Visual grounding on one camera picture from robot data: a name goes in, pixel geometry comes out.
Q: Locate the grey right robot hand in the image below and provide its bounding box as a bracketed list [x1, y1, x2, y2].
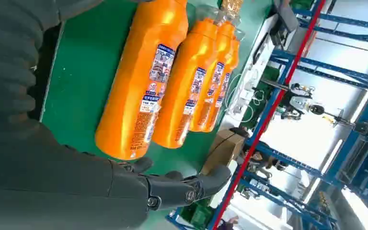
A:
[0, 0, 231, 230]

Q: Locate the green table mat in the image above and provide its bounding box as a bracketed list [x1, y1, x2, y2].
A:
[39, 0, 274, 230]

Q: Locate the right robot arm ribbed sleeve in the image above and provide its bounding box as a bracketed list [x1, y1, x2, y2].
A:
[0, 0, 61, 128]

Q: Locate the orange plastic bottle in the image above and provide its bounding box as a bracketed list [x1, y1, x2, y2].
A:
[188, 20, 237, 133]
[152, 17, 219, 150]
[203, 35, 241, 133]

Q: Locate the green plastic crate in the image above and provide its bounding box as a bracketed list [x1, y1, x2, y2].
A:
[181, 203, 217, 230]

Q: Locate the brown cardboard box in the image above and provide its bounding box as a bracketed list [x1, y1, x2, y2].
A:
[200, 129, 245, 176]

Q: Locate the white power strip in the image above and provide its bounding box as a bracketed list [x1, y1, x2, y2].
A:
[230, 87, 256, 115]

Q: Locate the person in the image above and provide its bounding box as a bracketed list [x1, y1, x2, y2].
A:
[241, 149, 288, 180]

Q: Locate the red metal bar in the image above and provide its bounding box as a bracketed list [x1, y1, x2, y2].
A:
[212, 0, 327, 230]

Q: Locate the clear plastic wrap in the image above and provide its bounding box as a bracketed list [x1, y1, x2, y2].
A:
[195, 0, 245, 42]

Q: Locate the white and black humanoid robot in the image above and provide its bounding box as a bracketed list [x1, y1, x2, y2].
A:
[279, 83, 326, 121]

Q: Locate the ceiling light strip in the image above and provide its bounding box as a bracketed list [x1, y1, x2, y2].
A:
[303, 139, 344, 204]
[349, 58, 368, 125]

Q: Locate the dark grey device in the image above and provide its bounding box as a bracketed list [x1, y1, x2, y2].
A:
[268, 0, 299, 50]

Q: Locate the black tripod stand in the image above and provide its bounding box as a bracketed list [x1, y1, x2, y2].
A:
[323, 108, 368, 137]

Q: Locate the blue metal rack frame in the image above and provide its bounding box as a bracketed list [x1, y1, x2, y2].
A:
[166, 0, 368, 230]

